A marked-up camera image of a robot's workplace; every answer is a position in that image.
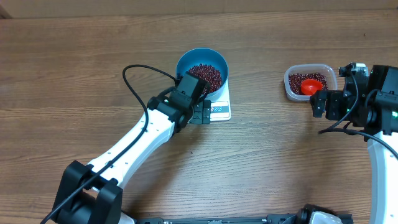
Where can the red beans in bowl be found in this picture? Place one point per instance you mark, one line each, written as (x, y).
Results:
(208, 73)

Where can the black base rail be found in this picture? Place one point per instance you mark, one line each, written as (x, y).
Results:
(309, 214)

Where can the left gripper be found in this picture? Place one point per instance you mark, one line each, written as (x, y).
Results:
(203, 113)

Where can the red scoop with blue handle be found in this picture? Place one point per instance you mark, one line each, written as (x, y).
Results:
(310, 86)

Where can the white digital kitchen scale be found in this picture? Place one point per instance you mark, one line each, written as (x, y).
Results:
(220, 109)

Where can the blue plastic bowl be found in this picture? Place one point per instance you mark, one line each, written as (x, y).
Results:
(211, 57)

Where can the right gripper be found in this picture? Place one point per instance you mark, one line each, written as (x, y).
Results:
(332, 103)

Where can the clear plastic container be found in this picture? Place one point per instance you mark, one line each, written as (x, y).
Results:
(309, 68)

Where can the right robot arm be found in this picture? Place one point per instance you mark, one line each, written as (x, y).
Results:
(380, 136)

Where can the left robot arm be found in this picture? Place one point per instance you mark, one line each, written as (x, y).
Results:
(93, 193)

